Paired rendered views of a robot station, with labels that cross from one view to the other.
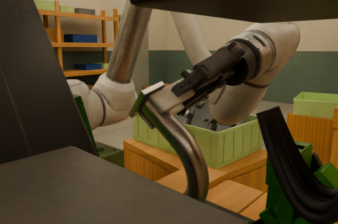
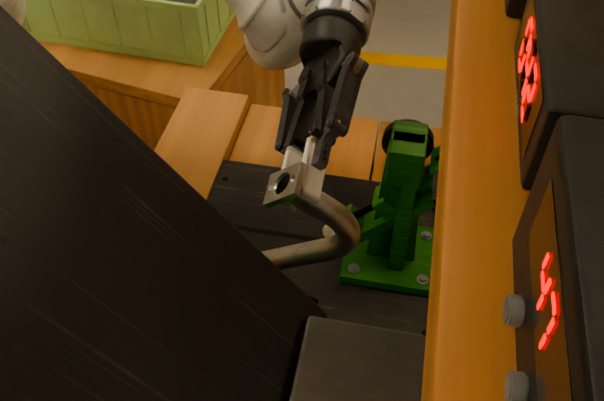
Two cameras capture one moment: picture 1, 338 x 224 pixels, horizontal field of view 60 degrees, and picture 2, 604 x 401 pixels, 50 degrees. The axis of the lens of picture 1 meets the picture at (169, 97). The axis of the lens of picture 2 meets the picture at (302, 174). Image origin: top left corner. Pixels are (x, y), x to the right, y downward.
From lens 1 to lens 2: 51 cm
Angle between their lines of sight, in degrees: 45
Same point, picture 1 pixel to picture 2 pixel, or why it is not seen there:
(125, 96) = (12, 4)
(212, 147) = (187, 31)
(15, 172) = (326, 376)
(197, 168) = (355, 234)
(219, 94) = (275, 42)
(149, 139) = (32, 29)
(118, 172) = (393, 338)
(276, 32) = not seen: outside the picture
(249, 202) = not seen: hidden behind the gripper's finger
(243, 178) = (244, 63)
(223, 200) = (268, 150)
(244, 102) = not seen: hidden behind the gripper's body
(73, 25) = not seen: outside the picture
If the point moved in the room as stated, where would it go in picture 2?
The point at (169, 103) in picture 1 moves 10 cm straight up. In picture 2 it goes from (317, 185) to (319, 115)
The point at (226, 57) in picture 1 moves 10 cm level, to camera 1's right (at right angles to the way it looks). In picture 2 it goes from (352, 85) to (422, 58)
